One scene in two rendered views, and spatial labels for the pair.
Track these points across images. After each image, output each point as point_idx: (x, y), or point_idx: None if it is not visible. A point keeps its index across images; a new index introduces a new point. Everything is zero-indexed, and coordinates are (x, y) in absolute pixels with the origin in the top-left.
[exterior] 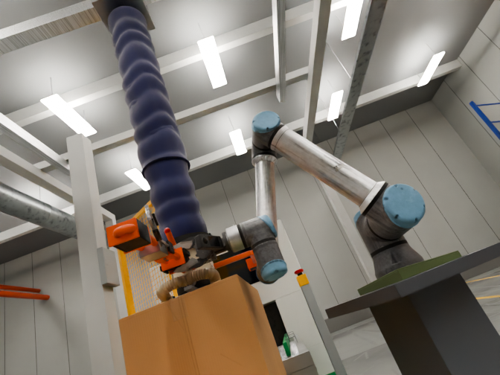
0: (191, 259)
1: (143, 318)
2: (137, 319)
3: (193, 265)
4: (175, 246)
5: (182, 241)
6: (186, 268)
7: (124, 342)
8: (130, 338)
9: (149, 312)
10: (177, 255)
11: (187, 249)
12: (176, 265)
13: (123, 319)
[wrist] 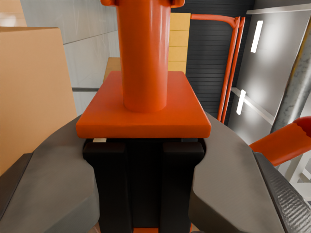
0: (79, 185)
1: (6, 28)
2: (21, 28)
3: (13, 183)
4: (218, 122)
5: (260, 157)
6: (47, 142)
7: (7, 26)
8: (1, 27)
9: (1, 29)
10: (128, 38)
11: (189, 196)
12: (97, 96)
13: (52, 27)
